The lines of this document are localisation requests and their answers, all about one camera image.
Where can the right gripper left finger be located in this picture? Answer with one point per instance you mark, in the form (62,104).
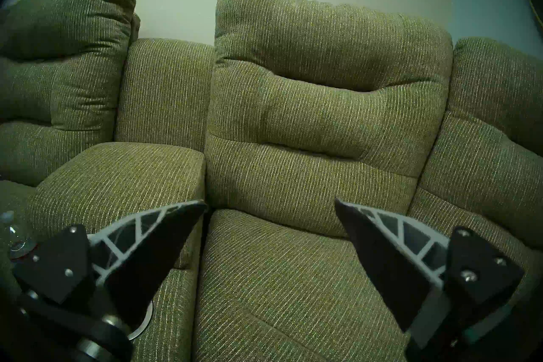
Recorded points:
(140,255)

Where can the green fabric sectional sofa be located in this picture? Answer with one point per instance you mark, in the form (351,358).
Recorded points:
(322,132)

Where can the metal-rimmed cup holder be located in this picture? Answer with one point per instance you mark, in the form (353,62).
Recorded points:
(144,323)

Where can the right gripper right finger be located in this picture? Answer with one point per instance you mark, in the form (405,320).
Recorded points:
(382,251)

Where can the clear bottle red-banded label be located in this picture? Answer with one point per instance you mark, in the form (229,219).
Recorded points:
(12,232)

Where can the green fabric sofa console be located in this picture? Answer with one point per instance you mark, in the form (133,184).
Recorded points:
(118,174)

